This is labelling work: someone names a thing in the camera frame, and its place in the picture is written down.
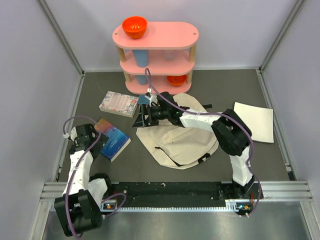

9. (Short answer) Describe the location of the blue cup bottom shelf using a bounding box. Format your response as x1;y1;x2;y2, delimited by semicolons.
136;75;148;86

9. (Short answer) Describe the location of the white square board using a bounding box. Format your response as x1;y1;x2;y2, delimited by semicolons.
233;102;274;144

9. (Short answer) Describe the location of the floral cover book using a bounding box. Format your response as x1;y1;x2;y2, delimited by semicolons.
99;91;139;118

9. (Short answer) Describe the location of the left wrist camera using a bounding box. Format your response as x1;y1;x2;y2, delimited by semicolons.
62;126;78;143

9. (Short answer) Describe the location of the clear glass cup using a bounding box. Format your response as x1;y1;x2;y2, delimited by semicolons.
163;50;176;61

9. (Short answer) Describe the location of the orange bowl on shelf top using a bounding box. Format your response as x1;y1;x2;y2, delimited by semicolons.
122;16;148;39

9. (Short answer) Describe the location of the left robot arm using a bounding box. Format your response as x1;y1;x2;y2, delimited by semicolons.
54;123;114;237

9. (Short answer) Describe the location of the pink three-tier shelf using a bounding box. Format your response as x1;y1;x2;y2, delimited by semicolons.
112;21;199;95

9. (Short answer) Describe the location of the orange bowl bottom shelf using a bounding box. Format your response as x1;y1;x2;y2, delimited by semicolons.
166;74;187;87

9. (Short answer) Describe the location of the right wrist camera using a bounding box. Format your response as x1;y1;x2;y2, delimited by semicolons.
145;88;158;107

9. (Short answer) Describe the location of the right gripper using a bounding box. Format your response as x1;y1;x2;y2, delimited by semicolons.
132;105;170;130

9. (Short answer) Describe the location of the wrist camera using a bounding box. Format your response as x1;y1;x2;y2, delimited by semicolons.
62;126;78;143
145;88;158;107

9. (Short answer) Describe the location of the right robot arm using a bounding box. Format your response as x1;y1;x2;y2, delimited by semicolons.
132;92;255;198

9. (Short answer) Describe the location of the blue paperback book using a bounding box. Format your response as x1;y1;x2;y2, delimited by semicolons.
97;117;131;163

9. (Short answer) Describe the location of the small teal notebook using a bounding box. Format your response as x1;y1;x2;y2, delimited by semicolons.
137;94;150;105

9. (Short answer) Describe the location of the grey cable duct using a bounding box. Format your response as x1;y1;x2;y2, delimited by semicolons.
116;201;253;213

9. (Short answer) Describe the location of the blue cup middle shelf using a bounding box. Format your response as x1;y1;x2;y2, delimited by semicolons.
132;49;149;68

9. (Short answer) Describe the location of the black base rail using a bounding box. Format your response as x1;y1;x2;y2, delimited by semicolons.
112;181;238;200

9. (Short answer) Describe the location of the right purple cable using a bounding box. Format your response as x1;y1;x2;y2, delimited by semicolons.
144;67;263;218

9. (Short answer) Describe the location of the cream canvas backpack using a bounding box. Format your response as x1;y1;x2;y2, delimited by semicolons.
136;93;219;170

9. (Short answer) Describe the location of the blue cup shelf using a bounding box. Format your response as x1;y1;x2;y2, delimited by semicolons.
132;49;149;68
136;75;148;86

